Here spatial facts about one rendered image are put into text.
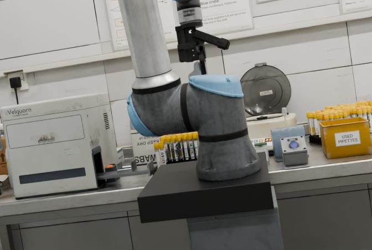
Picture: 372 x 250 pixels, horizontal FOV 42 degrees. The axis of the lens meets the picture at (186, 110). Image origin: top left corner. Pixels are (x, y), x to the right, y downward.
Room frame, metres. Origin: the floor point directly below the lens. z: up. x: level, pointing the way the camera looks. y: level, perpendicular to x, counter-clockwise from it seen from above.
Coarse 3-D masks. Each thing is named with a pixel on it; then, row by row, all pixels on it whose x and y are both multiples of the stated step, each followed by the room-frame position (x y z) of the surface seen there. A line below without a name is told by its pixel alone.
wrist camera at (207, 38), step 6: (198, 30) 1.51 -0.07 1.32; (198, 36) 1.51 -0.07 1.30; (204, 36) 1.51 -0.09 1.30; (210, 36) 1.51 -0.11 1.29; (210, 42) 1.51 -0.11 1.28; (216, 42) 1.50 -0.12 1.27; (222, 42) 1.50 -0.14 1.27; (228, 42) 1.50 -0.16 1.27; (222, 48) 1.51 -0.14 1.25; (228, 48) 1.51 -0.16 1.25
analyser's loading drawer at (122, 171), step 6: (120, 162) 1.55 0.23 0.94; (132, 162) 1.52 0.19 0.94; (150, 162) 1.52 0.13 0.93; (120, 168) 1.54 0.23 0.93; (126, 168) 1.56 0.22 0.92; (132, 168) 1.51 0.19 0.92; (138, 168) 1.55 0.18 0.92; (144, 168) 1.54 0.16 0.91; (150, 168) 1.50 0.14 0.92; (96, 174) 1.56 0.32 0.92; (102, 174) 1.54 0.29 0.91; (108, 174) 1.52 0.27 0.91; (114, 174) 1.51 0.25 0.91; (120, 174) 1.50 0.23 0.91; (126, 174) 1.50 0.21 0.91; (132, 174) 1.50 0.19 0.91; (138, 174) 1.50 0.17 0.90; (150, 174) 1.49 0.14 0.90
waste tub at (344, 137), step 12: (336, 120) 1.56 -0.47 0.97; (348, 120) 1.55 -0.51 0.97; (360, 120) 1.54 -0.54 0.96; (324, 132) 1.44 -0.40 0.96; (336, 132) 1.43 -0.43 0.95; (348, 132) 1.43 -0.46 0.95; (360, 132) 1.42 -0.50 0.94; (324, 144) 1.46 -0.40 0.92; (336, 144) 1.43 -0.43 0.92; (348, 144) 1.43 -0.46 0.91; (360, 144) 1.42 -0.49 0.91; (336, 156) 1.44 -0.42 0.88; (348, 156) 1.43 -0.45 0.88
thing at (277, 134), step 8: (280, 128) 1.54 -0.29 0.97; (288, 128) 1.53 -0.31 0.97; (296, 128) 1.53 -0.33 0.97; (272, 136) 1.53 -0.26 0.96; (280, 136) 1.53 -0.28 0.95; (288, 136) 1.53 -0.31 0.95; (304, 136) 1.52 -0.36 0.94; (272, 144) 1.56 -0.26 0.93; (280, 144) 1.53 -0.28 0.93; (280, 152) 1.53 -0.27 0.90; (280, 160) 1.51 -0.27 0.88
